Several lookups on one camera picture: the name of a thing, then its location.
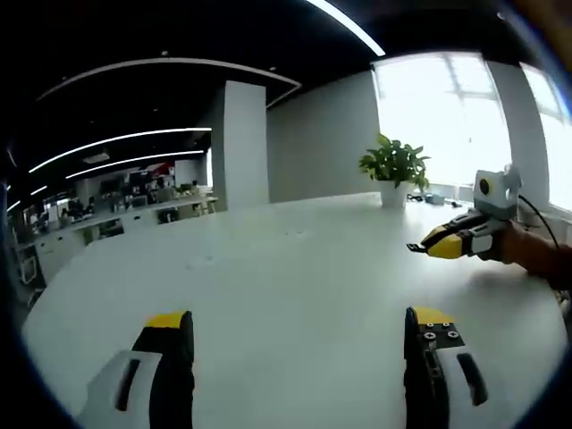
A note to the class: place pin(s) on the small black object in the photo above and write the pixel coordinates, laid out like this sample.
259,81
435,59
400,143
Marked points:
415,196

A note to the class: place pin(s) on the white square pillar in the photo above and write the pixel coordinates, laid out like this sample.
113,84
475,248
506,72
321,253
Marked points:
241,147

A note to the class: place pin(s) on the curved ceiling light strip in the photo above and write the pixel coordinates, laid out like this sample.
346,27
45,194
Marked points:
120,137
134,161

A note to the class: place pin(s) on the black pronged plastic buckle part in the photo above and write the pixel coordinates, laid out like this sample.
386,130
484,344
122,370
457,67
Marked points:
413,248

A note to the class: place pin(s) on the white plant pot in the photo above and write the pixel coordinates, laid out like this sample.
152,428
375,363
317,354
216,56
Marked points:
393,195

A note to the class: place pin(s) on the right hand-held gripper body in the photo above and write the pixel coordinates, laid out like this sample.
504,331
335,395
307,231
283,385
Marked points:
500,196

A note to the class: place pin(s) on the long white ceiling light strip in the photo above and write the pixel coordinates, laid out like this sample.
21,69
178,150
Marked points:
353,27

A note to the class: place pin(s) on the person's right hand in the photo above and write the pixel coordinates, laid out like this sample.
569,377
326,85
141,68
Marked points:
514,246

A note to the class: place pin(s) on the long white office desk row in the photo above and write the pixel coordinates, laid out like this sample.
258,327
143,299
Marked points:
134,219

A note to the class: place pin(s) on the small blue object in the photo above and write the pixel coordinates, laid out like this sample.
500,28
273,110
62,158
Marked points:
434,199

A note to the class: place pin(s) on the bright window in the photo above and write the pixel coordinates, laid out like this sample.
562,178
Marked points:
442,120
554,147

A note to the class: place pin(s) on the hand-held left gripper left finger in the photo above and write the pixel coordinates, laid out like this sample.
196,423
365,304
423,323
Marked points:
172,357

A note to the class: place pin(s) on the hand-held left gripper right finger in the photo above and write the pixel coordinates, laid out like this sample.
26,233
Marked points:
420,357

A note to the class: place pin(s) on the green leafy plant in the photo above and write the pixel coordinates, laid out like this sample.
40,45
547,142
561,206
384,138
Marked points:
395,161

